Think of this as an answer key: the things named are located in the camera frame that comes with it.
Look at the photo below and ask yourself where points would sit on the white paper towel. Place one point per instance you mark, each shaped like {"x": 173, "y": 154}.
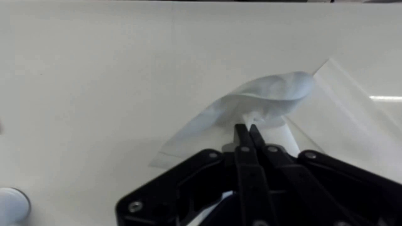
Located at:
{"x": 263, "y": 102}

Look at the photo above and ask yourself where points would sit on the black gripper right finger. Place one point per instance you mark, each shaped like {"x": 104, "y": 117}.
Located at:
{"x": 300, "y": 198}

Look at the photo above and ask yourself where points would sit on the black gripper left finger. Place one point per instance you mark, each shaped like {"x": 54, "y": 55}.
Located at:
{"x": 255, "y": 202}

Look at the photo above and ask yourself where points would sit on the flat white paper sheet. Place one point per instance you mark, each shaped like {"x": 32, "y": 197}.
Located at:
{"x": 340, "y": 119}

